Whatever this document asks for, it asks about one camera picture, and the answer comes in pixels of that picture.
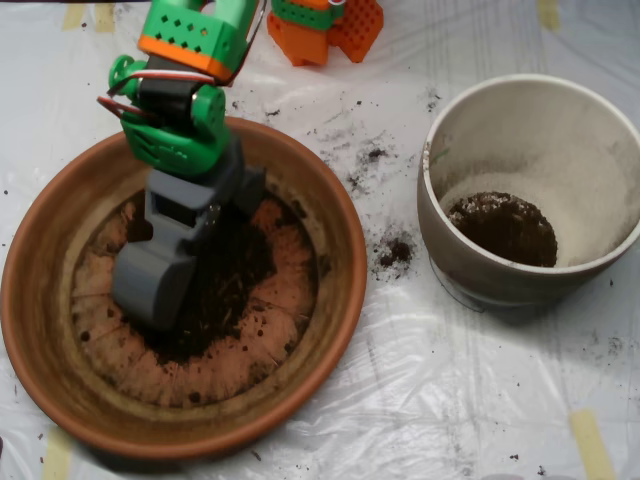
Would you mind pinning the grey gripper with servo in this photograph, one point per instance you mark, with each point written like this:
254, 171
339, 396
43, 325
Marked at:
172, 212

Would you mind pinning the dark potting soil pile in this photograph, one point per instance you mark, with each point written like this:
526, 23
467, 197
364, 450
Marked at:
225, 300

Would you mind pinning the dark potting soil layer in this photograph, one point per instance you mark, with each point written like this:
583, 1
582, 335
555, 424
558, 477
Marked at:
505, 230

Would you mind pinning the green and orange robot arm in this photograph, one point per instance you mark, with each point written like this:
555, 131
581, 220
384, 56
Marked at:
185, 30

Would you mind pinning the orange and green robot base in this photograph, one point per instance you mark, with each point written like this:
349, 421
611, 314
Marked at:
300, 45

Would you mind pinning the terracotta clay saucer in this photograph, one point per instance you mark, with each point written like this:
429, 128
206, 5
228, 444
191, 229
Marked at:
200, 425

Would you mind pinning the small spilled soil clump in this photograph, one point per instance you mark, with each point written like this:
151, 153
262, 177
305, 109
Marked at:
397, 250

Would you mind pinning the white ceramic plant pot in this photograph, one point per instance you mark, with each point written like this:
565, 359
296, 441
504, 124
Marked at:
550, 140

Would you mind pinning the beige masking tape strip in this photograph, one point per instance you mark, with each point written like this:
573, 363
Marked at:
549, 14
73, 16
57, 455
105, 17
592, 445

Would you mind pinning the clear plastic cover sheet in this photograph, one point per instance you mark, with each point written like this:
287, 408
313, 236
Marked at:
425, 375

